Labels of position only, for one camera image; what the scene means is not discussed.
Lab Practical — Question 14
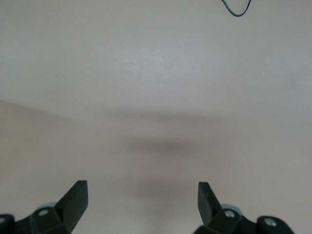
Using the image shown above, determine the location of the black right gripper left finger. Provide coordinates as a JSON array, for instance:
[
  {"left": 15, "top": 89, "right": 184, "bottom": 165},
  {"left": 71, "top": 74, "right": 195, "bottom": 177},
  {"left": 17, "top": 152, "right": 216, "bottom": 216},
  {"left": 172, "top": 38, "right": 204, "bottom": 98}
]
[{"left": 0, "top": 180, "right": 89, "bottom": 234}]

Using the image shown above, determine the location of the black looped table cable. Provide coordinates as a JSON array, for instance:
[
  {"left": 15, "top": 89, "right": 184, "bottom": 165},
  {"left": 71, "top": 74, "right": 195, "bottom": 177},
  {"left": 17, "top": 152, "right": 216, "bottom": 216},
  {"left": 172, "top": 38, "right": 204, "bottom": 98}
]
[{"left": 220, "top": 0, "right": 253, "bottom": 17}]

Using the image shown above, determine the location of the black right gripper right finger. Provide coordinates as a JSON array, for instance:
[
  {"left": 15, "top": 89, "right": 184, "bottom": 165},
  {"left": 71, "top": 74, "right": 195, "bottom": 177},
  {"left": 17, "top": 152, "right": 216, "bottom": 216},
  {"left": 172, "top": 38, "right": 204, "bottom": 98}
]
[{"left": 194, "top": 181, "right": 296, "bottom": 234}]

